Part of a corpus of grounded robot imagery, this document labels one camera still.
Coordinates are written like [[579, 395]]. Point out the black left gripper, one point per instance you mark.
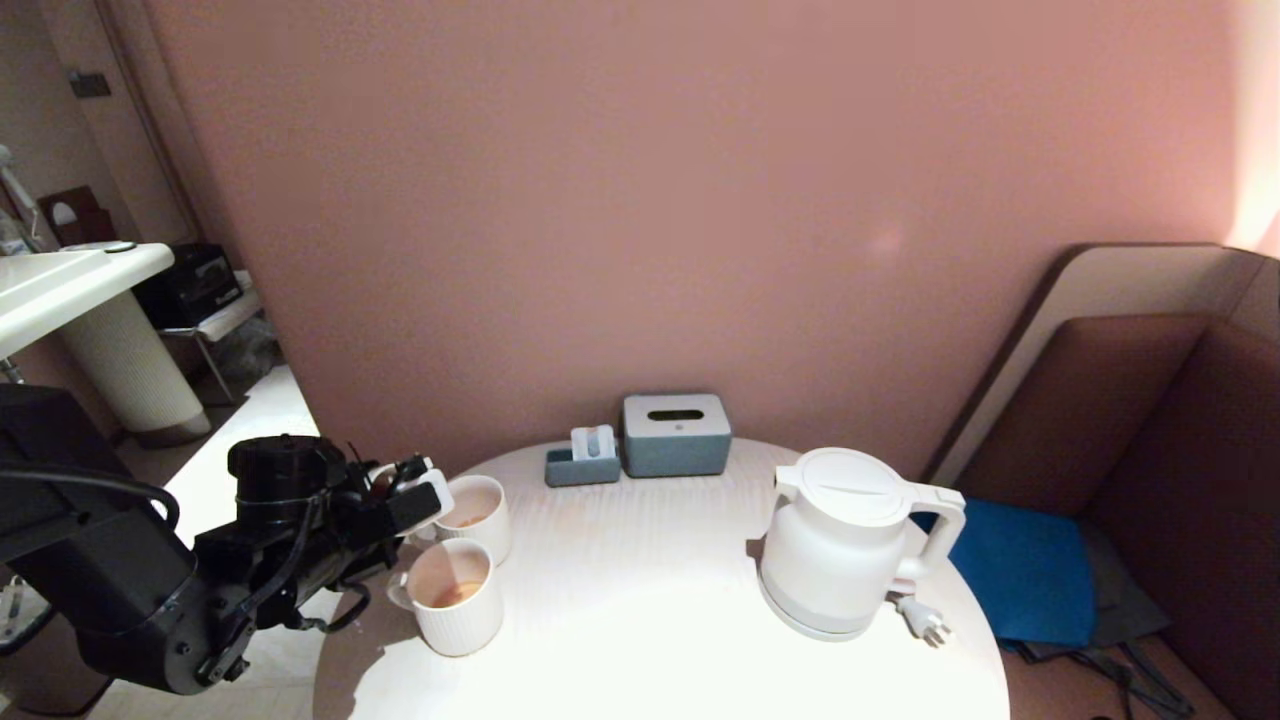
[[370, 540]]

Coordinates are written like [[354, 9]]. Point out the white electric kettle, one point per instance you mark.
[[835, 545]]

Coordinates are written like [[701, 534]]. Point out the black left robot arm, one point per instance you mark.
[[120, 580]]

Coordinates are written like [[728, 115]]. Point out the white ribbed mug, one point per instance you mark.
[[460, 615], [480, 520]]

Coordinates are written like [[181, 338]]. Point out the small grey sachet holder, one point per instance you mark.
[[580, 472]]

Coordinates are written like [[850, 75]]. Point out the grey plastic bag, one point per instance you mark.
[[248, 355]]

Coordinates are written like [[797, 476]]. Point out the white sachet packets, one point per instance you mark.
[[592, 442]]

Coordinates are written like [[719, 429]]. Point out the white metal-leg rack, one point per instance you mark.
[[225, 315]]

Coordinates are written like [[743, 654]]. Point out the black box appliance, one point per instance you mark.
[[190, 286]]

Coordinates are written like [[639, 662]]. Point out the grey blue tissue box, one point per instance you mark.
[[675, 440]]

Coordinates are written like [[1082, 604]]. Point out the brown waste bin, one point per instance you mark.
[[30, 685]]

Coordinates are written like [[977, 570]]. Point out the grey oval dish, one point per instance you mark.
[[110, 246]]

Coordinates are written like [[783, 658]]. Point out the chrome drain pipe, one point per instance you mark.
[[10, 370]]

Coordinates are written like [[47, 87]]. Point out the grey round kettle base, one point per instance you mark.
[[805, 627]]

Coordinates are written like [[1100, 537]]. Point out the chrome sink faucet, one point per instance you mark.
[[15, 190]]

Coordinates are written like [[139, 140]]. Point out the white power plug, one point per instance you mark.
[[925, 622]]

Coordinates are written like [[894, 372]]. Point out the blue folded cloth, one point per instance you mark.
[[1020, 570]]

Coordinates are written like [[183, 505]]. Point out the brown upholstered bench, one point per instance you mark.
[[1180, 440]]

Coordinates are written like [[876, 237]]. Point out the white ribbed sink pedestal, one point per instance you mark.
[[130, 370]]

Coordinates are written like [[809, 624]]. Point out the white pedestal sink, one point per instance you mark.
[[60, 286]]

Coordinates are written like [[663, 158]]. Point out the brown wall holder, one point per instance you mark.
[[75, 216]]

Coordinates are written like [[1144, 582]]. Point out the dark wall plate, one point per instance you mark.
[[90, 84]]

